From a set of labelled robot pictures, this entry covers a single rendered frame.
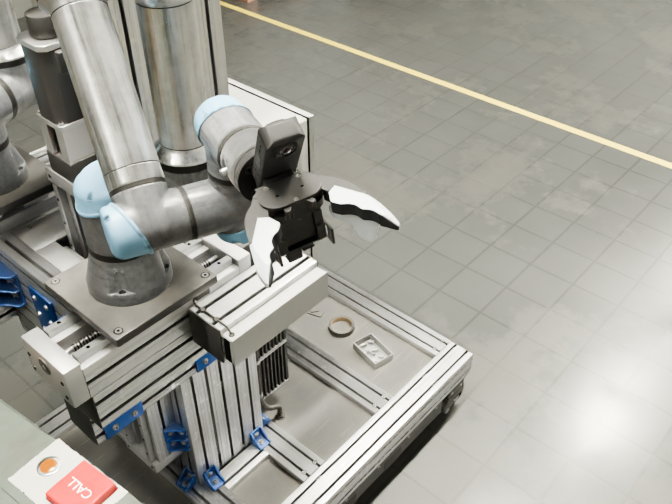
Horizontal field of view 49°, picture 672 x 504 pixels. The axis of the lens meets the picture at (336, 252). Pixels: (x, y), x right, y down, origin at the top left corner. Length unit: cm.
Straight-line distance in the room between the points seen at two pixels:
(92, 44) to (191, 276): 51
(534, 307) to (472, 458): 80
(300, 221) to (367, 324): 181
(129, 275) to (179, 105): 31
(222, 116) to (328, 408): 154
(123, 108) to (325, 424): 152
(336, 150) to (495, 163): 84
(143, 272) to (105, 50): 44
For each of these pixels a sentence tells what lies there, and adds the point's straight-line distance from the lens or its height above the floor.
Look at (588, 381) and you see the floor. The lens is 285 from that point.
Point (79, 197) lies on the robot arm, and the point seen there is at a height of 137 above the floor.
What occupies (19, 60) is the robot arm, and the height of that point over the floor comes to 139.
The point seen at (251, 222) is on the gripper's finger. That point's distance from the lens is 78.
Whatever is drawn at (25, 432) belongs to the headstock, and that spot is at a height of 126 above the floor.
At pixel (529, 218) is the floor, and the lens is 355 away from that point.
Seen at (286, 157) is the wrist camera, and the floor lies 162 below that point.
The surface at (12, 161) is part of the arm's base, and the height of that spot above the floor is 122.
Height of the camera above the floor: 204
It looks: 39 degrees down
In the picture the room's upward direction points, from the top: straight up
